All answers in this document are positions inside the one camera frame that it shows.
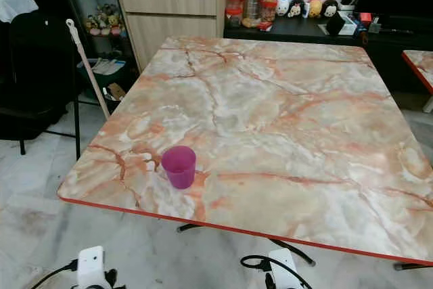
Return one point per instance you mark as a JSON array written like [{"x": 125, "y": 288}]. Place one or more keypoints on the black chair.
[{"x": 34, "y": 72}]

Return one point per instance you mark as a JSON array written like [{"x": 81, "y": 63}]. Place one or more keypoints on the small grey gadget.
[{"x": 375, "y": 25}]

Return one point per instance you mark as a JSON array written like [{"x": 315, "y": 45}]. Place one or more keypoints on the light wooden drawer cabinet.
[{"x": 169, "y": 21}]

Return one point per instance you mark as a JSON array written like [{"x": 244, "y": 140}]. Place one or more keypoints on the small jar red lid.
[
  {"x": 233, "y": 18},
  {"x": 269, "y": 11}
]

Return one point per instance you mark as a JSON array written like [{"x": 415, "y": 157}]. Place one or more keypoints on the black and white plush toy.
[{"x": 296, "y": 8}]

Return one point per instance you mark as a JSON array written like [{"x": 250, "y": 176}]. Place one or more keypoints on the large clear jar red lid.
[{"x": 254, "y": 0}]

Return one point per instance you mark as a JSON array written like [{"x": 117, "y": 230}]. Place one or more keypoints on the white wooden stick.
[{"x": 88, "y": 69}]

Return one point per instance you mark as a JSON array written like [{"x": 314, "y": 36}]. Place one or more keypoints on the white cardboard box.
[{"x": 352, "y": 25}]

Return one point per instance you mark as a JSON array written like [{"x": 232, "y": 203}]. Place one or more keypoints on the yellow plush toy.
[{"x": 314, "y": 7}]

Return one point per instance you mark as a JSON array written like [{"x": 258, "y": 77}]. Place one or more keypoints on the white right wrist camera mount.
[{"x": 283, "y": 269}]

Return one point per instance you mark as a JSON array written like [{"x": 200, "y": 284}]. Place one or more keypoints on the purple plastic cup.
[{"x": 179, "y": 168}]

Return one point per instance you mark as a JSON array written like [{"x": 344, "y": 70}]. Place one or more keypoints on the glass display shelf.
[{"x": 98, "y": 25}]

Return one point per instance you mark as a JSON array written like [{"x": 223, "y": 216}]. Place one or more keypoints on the white lace tablecloth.
[{"x": 17, "y": 3}]

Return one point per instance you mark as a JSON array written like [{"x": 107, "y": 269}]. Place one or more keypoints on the small red box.
[{"x": 365, "y": 18}]

